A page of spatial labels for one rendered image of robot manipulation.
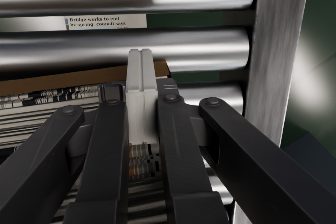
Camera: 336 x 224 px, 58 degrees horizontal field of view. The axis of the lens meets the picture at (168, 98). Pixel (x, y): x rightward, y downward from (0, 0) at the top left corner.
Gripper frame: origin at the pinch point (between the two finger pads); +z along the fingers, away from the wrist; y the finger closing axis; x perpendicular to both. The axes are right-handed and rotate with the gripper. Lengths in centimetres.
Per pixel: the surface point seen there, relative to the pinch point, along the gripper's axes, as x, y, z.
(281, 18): 1.3, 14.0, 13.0
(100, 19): -13, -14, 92
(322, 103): -51, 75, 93
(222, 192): -21.0, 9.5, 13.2
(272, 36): -0.5, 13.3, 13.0
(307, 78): -39, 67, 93
